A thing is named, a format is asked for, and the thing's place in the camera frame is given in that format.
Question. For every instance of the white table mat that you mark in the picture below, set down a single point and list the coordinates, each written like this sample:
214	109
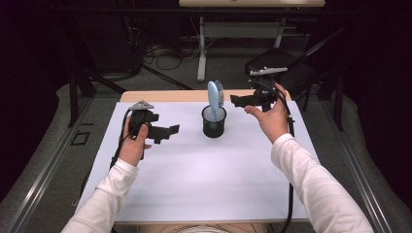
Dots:
200	181

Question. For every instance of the person's left hand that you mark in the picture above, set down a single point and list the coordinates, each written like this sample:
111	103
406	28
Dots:
132	150

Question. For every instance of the black folding chair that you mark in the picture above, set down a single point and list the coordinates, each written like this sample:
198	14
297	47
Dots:
304	74

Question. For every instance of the black mesh pen holder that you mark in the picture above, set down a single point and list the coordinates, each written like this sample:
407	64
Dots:
213	131

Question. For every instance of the white-framed desk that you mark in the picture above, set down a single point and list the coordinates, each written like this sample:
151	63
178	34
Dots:
243	29

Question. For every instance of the black metal stand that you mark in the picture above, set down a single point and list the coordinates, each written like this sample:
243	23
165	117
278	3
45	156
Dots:
73	97

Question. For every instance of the light blue hairbrush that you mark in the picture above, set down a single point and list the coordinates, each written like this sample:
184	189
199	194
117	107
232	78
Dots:
212	97

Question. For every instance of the black metal floor bar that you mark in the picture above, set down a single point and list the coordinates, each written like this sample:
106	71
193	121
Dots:
168	77

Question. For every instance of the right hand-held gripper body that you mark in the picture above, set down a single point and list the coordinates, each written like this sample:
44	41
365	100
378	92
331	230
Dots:
265	93

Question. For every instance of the person's right hand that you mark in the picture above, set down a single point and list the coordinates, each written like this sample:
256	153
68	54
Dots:
275	123

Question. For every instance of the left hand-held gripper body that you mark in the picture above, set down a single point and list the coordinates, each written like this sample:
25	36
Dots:
142	118

